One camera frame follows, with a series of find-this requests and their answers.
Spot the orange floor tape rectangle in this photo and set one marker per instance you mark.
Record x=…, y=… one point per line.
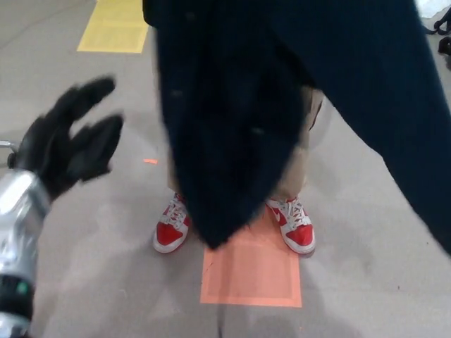
x=250, y=278

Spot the person's left red white sneaker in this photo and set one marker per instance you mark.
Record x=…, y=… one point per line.
x=296, y=229

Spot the dark teal coat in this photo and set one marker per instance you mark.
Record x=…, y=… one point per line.
x=229, y=123

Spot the white sheet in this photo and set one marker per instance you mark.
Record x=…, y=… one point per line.
x=428, y=7

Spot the yellow floor tape rectangle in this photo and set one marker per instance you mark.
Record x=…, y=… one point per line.
x=112, y=30

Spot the small orange tape scrap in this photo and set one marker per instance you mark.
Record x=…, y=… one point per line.
x=150, y=161

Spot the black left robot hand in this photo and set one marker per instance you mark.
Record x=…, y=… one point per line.
x=60, y=155

